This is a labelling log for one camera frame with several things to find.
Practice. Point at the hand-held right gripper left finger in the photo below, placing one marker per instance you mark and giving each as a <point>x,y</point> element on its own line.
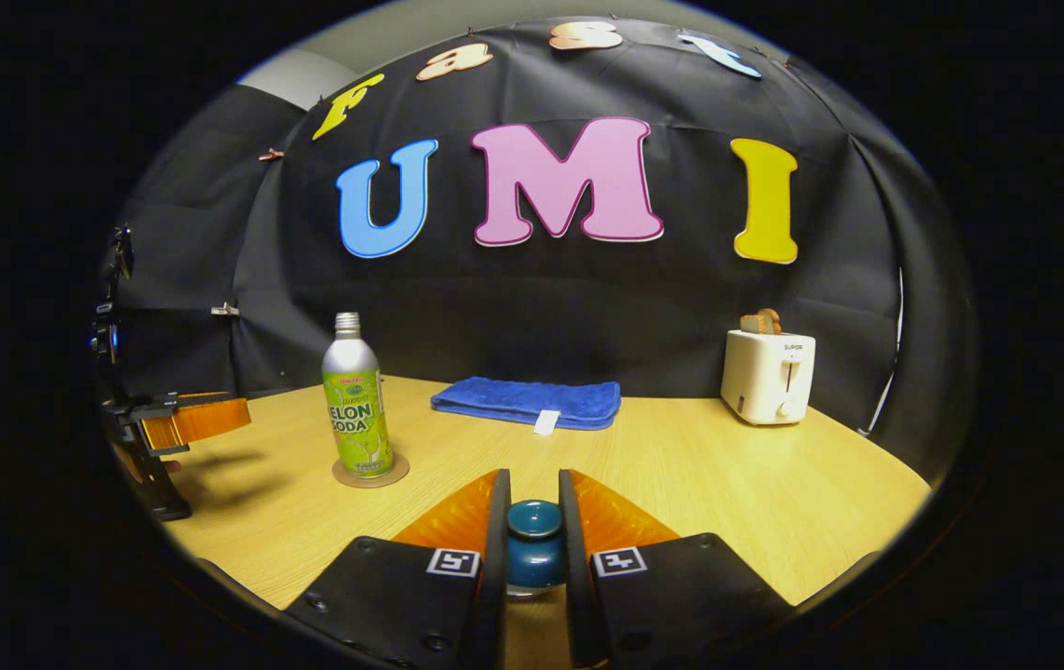
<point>497,558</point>

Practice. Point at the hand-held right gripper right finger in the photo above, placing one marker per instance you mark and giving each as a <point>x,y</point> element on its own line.
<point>573,558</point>

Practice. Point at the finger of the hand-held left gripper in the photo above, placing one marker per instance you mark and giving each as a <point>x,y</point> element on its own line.
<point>152,479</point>
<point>159,405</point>

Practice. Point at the round brown coaster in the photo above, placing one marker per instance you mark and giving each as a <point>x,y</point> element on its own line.
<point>371,483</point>

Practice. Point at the green label silver water bottle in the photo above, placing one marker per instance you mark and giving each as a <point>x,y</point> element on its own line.
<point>356,409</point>

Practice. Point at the small white clip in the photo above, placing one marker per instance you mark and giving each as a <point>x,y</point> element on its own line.
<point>226,310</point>

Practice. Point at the folded blue towel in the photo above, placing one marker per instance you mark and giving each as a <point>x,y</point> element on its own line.
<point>522,400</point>

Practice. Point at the small copper clip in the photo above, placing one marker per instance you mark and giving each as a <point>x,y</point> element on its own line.
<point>271,154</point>

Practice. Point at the white toaster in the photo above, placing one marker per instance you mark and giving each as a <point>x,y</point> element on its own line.
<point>760,377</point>

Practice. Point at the black backdrop cloth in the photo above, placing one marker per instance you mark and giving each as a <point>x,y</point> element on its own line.
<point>587,298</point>

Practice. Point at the toast slice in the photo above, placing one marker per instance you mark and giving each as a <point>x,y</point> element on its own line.
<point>760,323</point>

